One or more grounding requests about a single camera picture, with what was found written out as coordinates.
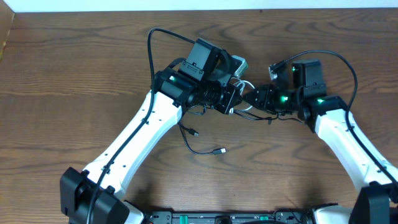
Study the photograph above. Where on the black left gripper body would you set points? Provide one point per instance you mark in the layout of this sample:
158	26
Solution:
231	100

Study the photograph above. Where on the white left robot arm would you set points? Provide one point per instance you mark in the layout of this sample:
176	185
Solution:
95	195

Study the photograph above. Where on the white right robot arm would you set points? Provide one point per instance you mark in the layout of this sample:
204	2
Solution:
329	117

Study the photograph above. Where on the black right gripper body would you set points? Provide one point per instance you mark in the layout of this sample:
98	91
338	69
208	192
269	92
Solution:
262	100

